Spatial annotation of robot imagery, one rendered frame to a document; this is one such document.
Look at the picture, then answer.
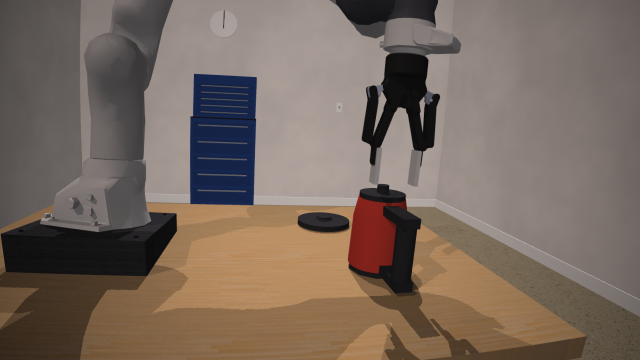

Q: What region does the red kettle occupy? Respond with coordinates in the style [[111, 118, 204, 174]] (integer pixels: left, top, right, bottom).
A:
[[348, 184, 422, 294]]

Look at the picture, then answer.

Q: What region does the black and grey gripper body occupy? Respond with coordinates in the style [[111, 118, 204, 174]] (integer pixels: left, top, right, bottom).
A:
[[381, 53, 429, 109]]

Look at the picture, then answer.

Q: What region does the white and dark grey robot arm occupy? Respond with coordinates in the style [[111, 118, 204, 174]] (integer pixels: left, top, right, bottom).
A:
[[40, 0, 461, 232]]

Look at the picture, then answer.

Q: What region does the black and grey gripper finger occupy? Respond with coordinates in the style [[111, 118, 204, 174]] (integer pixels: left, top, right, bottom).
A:
[[361, 84, 405, 185], [406, 89, 440, 187]]

